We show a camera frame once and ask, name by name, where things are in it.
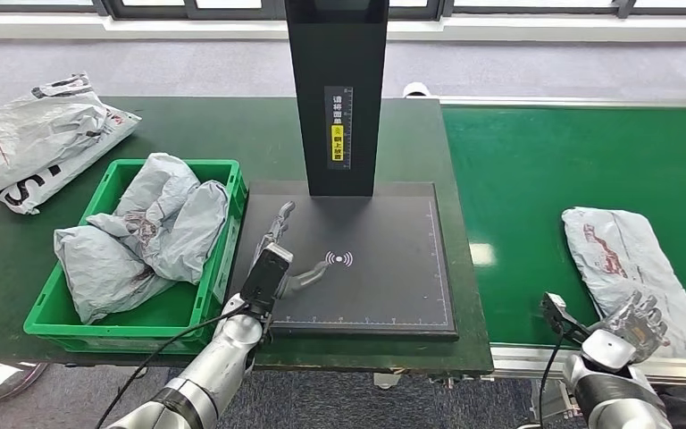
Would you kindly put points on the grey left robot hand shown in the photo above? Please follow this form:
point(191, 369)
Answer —
point(304, 278)

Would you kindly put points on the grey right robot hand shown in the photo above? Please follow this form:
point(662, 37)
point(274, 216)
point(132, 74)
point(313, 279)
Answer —
point(639, 325)

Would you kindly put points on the grey parcel with red print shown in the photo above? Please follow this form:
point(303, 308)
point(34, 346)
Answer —
point(627, 248)

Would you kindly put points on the plain grey parcel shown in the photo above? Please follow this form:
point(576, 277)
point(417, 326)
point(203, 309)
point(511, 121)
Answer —
point(165, 201)

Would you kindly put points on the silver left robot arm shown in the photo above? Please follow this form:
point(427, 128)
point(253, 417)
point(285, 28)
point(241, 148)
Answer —
point(213, 373)

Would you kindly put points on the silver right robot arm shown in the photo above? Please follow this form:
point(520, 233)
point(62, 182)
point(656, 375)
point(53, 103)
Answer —
point(609, 385)

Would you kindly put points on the green conveyor belt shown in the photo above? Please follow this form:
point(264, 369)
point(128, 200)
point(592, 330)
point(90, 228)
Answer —
point(526, 177)

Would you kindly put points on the black inbound scanner machine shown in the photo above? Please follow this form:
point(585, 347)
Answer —
point(337, 59)

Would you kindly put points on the green plastic crate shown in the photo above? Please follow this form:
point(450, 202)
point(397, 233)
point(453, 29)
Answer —
point(171, 308)

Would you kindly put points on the dark green table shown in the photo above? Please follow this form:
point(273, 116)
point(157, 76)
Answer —
point(201, 130)

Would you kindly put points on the white bag with black letters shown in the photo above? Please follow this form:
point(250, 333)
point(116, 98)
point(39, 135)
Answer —
point(23, 192)

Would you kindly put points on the crumpled white plastic bag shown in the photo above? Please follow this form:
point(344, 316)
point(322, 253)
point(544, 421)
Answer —
point(35, 130)

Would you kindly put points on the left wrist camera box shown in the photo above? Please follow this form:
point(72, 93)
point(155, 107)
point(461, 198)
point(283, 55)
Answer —
point(266, 278)

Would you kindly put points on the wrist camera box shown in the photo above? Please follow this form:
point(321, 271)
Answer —
point(556, 314)
point(266, 278)

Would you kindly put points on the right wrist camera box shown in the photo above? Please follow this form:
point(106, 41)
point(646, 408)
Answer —
point(556, 314)

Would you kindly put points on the aluminium conveyor frame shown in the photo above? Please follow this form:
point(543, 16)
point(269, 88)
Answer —
point(526, 361)

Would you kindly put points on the metal conveyor support bracket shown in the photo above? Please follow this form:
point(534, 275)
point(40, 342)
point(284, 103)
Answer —
point(547, 402)

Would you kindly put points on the white table foot bracket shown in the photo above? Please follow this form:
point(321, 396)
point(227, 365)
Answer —
point(385, 380)

